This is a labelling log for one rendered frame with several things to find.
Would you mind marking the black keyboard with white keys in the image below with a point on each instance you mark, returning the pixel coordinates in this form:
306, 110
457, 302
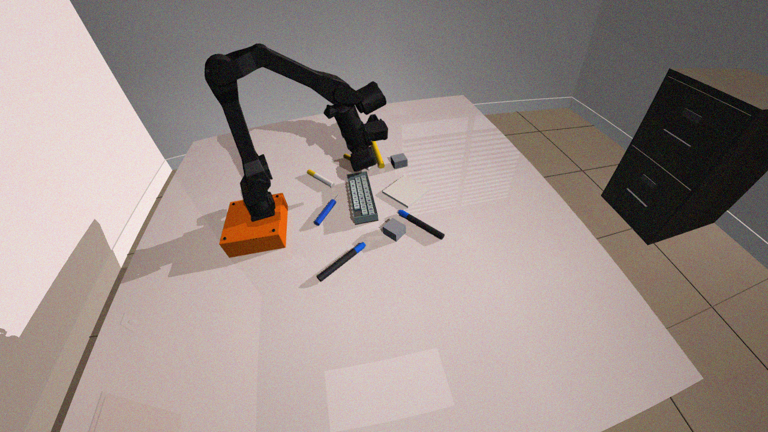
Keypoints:
361, 197

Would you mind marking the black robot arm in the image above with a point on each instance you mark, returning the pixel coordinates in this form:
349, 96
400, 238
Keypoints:
222, 73

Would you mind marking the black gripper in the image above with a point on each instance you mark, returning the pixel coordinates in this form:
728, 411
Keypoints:
362, 156

